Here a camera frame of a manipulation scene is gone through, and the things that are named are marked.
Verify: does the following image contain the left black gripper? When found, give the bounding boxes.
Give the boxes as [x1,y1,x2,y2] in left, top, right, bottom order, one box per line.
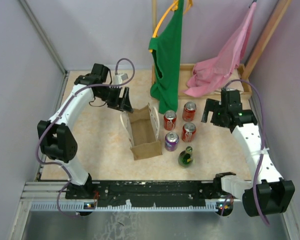
[96,85,134,113]

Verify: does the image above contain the red cola can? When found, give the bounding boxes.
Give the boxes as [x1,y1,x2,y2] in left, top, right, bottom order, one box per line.
[182,101,197,122]
[163,110,177,131]
[181,122,197,143]

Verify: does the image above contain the watermelon print canvas bag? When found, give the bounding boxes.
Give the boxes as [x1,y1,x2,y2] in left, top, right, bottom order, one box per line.
[120,104,162,161]

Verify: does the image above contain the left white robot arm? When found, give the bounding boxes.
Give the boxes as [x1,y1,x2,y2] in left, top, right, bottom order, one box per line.
[35,63,133,199]

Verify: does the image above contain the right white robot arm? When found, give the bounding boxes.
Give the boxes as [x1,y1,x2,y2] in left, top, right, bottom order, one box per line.
[201,89,295,217]

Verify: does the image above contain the pink shirt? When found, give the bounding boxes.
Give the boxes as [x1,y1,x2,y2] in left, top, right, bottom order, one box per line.
[184,0,257,98]

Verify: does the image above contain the beige cloth in tray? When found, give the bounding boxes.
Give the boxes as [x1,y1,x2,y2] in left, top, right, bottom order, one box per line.
[226,69,244,93]

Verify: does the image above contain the wooden tray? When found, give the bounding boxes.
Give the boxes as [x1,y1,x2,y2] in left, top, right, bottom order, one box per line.
[151,63,253,101]

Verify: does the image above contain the purple soda can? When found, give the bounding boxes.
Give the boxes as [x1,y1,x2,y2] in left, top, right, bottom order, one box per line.
[164,131,179,152]

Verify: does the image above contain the green glass bottle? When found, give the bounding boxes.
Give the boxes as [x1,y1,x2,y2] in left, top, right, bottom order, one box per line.
[178,146,194,168]

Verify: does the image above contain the green t-shirt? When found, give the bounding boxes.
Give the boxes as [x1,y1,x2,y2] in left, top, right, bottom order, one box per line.
[148,0,185,115]

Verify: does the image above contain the yellow clothes hanger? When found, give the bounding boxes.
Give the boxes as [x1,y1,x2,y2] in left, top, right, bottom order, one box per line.
[148,0,193,59]

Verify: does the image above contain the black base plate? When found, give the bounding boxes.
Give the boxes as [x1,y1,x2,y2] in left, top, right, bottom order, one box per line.
[65,180,228,208]

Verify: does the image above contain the aluminium rail frame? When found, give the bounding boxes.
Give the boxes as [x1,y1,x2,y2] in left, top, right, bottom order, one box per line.
[8,0,300,240]

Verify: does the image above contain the wooden rack frame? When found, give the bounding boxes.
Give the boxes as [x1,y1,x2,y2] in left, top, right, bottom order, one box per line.
[151,0,292,80]

